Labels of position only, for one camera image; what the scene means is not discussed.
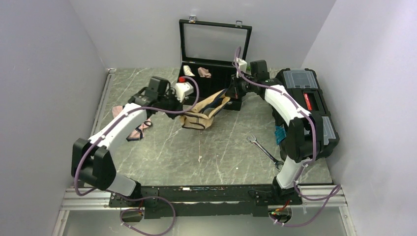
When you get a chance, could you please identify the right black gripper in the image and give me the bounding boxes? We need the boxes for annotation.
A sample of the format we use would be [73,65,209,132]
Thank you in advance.
[225,72,257,99]

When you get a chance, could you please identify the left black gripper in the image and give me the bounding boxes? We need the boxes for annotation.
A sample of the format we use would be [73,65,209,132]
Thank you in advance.
[158,89,186,120]

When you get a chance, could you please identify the beige underwear navy trim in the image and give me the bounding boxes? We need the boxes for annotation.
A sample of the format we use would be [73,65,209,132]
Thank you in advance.
[179,89,231,130]

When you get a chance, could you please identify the pink underwear navy trim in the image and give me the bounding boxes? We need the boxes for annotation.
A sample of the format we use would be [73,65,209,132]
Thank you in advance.
[111,106,153,142]

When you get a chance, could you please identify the black compartment storage box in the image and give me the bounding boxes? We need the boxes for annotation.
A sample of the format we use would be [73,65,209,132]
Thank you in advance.
[179,19,252,101]

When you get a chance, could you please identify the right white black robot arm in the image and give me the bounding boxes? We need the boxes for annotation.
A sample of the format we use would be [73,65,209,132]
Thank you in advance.
[228,58,339,204]

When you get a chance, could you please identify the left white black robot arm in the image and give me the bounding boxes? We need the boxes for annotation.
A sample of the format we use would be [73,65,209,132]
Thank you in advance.
[71,76,200,207]

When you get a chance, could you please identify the rolled white underwear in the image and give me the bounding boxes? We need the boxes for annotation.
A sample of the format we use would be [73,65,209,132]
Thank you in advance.
[182,65,195,77]

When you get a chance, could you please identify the rolled pink underwear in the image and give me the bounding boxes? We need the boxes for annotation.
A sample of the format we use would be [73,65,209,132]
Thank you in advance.
[198,67,212,78]

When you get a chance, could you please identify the black plastic toolbox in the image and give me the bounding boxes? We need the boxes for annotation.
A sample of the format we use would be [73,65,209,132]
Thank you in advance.
[272,68,340,160]

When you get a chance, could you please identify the steel combination wrench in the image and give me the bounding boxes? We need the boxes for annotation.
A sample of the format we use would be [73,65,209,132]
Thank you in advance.
[246,135,284,171]

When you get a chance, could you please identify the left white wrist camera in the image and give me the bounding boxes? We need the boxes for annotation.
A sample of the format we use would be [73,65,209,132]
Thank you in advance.
[174,77,194,102]

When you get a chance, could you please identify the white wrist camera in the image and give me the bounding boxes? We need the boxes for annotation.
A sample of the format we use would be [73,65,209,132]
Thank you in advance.
[235,58,247,77]
[174,77,194,102]

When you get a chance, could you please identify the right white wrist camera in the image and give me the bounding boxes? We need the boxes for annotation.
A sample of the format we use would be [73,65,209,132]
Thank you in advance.
[235,58,247,77]

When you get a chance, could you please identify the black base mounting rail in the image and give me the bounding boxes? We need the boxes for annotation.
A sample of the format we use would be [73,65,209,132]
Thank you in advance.
[109,184,302,219]

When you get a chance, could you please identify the aluminium frame rail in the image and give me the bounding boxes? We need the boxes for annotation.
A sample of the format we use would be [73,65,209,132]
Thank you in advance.
[52,68,117,236]

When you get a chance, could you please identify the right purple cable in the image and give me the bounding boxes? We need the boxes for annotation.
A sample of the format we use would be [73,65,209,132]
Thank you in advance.
[233,46,341,228]

